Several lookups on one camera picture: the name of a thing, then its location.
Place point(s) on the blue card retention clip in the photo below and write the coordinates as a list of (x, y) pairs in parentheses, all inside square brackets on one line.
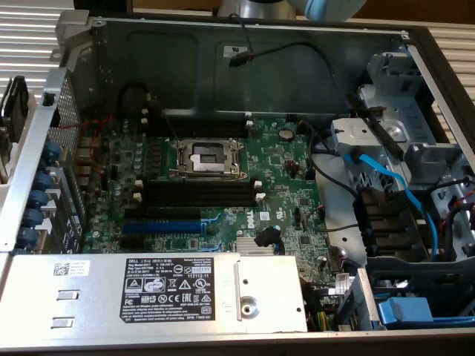
[(51, 153), (44, 181), (32, 217), (26, 236), (38, 199)]

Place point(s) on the white QR code sticker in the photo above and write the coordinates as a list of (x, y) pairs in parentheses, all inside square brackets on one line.
[(70, 268)]

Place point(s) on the long black expansion slot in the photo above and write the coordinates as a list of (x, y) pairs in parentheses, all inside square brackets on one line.
[(163, 213)]

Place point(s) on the black motherboard power connector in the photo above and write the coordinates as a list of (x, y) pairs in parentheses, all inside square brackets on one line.
[(267, 236)]

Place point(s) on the silver power supply unit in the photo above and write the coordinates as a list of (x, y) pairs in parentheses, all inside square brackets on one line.
[(74, 296)]

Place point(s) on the blue plastic latch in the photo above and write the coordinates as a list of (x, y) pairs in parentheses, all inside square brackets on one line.
[(408, 309)]

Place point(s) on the round coin battery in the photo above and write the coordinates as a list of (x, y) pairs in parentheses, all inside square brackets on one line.
[(286, 134)]

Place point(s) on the grey metal disk bay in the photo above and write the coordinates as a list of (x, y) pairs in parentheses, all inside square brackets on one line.
[(393, 92)]

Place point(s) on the blue expansion slot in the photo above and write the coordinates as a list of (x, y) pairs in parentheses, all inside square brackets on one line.
[(163, 227)]

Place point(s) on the open grey PC case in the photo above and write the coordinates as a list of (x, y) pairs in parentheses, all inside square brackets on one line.
[(259, 81)]

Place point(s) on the black part on rack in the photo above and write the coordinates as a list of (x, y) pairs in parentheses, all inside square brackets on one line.
[(16, 107)]

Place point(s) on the short black expansion slot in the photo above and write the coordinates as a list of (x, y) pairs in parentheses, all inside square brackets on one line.
[(132, 242)]

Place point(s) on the metal CPU socket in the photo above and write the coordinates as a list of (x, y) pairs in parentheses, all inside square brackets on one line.
[(208, 159)]

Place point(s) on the black power supply label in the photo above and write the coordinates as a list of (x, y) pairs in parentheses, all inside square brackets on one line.
[(167, 289)]

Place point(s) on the black RAM slot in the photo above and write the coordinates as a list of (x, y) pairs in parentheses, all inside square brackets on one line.
[(200, 200), (200, 121), (200, 186), (200, 132)]

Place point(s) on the white case wall sticker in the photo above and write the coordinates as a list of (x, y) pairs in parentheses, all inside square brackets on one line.
[(234, 50)]

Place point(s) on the silver chipset heatsink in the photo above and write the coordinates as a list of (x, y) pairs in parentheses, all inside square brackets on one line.
[(246, 246)]

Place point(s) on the green Dell motherboard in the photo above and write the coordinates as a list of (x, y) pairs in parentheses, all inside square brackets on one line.
[(274, 159)]

